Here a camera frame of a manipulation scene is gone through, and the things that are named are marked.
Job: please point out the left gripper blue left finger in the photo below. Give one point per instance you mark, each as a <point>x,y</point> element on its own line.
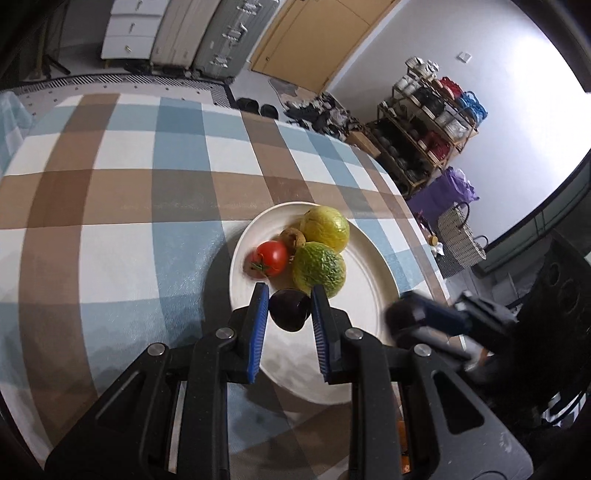
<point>255,320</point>

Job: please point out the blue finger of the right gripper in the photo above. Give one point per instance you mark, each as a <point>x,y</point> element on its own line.
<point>413,311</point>

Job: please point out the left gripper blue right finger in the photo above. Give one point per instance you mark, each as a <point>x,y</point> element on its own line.
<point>327,335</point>

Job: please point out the dark purple plum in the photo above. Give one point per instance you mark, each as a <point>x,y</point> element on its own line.
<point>290,309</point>

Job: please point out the red tomato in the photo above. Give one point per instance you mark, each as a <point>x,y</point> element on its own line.
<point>270,258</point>

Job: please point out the green-yellow textured melon fruit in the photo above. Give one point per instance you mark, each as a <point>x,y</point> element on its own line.
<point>318,264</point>

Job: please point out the brown kiwi fruit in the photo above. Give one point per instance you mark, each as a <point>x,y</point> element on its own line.
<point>293,239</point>

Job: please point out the yellow-green round melon fruit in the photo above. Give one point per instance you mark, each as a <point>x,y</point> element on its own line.
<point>326,225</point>

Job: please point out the large cream plate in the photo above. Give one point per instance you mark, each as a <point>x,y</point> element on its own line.
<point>308,362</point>

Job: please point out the woven checkered basket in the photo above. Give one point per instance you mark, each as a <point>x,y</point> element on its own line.
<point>467,249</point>

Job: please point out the purple bag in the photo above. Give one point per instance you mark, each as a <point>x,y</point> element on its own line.
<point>448,189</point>

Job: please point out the plaid blue brown tablecloth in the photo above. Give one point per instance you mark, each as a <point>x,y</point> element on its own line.
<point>119,215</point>

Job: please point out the black slipper right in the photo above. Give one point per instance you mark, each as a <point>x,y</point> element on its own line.
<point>269,111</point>

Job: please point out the black slipper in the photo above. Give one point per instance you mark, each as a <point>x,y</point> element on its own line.
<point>248,105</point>
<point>269,111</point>

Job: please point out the wooden shoe rack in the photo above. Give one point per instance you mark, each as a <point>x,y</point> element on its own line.
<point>422,126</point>

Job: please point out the black slipper left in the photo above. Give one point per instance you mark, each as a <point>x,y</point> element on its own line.
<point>248,105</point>

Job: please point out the wooden door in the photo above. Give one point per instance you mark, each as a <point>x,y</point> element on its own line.
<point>308,42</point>

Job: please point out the silver suitcase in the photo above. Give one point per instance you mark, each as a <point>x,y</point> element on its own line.
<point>230,38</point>

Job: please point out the beige suitcase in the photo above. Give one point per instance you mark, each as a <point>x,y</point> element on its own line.
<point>180,32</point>

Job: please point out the dotted floor rug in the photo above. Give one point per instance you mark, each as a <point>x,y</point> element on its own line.
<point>212,91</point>

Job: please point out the white drawer desk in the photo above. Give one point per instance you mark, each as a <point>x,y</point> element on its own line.
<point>132,28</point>

